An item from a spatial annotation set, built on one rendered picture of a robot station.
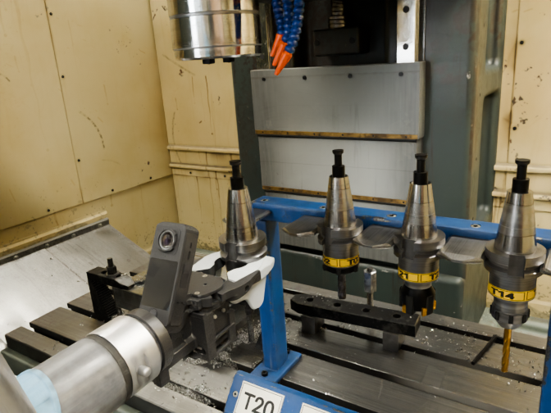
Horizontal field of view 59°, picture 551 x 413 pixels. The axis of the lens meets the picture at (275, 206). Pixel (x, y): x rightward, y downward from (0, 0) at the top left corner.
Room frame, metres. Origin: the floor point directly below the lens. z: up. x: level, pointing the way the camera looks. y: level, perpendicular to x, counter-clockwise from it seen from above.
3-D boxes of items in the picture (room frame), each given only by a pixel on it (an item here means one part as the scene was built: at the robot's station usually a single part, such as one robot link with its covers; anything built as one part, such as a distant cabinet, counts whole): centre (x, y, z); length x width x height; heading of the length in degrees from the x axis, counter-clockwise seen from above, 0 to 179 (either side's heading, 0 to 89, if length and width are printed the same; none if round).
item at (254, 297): (0.57, 0.03, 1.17); 0.09 x 0.03 x 0.06; 133
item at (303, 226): (0.67, -0.04, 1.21); 0.07 x 0.05 x 0.01; 146
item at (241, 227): (0.60, 0.05, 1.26); 0.04 x 0.04 x 0.07
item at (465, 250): (0.54, -0.22, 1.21); 0.07 x 0.05 x 0.01; 146
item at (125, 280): (1.00, 0.38, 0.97); 0.13 x 0.03 x 0.15; 56
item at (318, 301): (0.86, -0.14, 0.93); 0.26 x 0.05 x 0.06; 61
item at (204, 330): (0.50, 0.12, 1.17); 0.12 x 0.08 x 0.09; 146
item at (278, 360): (0.77, 0.02, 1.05); 0.10 x 0.05 x 0.30; 146
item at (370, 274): (0.90, -0.18, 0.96); 0.03 x 0.03 x 0.13
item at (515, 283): (0.51, -0.27, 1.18); 0.05 x 0.05 x 0.03
